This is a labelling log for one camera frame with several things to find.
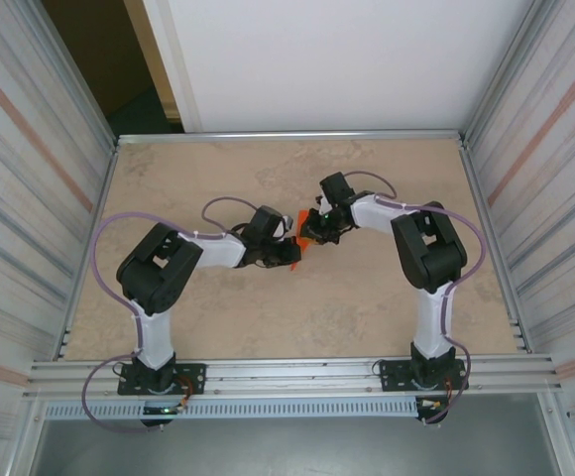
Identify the grey metal lower shelf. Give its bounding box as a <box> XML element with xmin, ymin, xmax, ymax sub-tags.
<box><xmin>29</xmin><ymin>396</ymin><xmax>561</xmax><ymax>476</ymax></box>

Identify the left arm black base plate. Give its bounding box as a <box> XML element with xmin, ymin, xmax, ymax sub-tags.
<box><xmin>117</xmin><ymin>363</ymin><xmax>207</xmax><ymax>397</ymax></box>

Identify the grey slotted cable duct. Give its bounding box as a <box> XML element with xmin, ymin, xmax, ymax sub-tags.
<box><xmin>43</xmin><ymin>399</ymin><xmax>420</xmax><ymax>420</ymax></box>

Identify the orange paper sheet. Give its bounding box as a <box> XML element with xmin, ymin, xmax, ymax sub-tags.
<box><xmin>287</xmin><ymin>207</ymin><xmax>318</xmax><ymax>273</ymax></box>

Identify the aluminium frame cross bar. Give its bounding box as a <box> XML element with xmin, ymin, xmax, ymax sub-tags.
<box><xmin>116</xmin><ymin>129</ymin><xmax>467</xmax><ymax>147</ymax></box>

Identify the aluminium mounting rail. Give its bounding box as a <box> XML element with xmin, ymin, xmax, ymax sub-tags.
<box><xmin>22</xmin><ymin>352</ymin><xmax>564</xmax><ymax>401</ymax></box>

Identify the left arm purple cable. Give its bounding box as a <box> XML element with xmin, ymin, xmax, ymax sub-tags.
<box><xmin>81</xmin><ymin>196</ymin><xmax>262</xmax><ymax>435</ymax></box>

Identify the white door frame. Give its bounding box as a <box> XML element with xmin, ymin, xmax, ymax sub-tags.
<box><xmin>122</xmin><ymin>0</ymin><xmax>204</xmax><ymax>134</ymax></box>

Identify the small circuit board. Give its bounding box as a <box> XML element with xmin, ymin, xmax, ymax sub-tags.
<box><xmin>141</xmin><ymin>404</ymin><xmax>190</xmax><ymax>417</ymax></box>

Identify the black cable connector mount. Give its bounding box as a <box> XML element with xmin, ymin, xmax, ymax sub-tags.
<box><xmin>414</xmin><ymin>395</ymin><xmax>453</xmax><ymax>426</ymax></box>

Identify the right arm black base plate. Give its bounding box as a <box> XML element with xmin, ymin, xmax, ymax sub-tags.
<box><xmin>379</xmin><ymin>357</ymin><xmax>469</xmax><ymax>393</ymax></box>

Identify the aluminium frame side bar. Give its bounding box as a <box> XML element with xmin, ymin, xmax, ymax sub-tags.
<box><xmin>57</xmin><ymin>141</ymin><xmax>121</xmax><ymax>361</ymax></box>
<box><xmin>458</xmin><ymin>138</ymin><xmax>534</xmax><ymax>356</ymax></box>

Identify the aluminium frame post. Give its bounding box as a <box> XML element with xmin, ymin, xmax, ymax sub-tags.
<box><xmin>19</xmin><ymin>0</ymin><xmax>119</xmax><ymax>146</ymax></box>
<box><xmin>465</xmin><ymin>0</ymin><xmax>559</xmax><ymax>138</ymax></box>

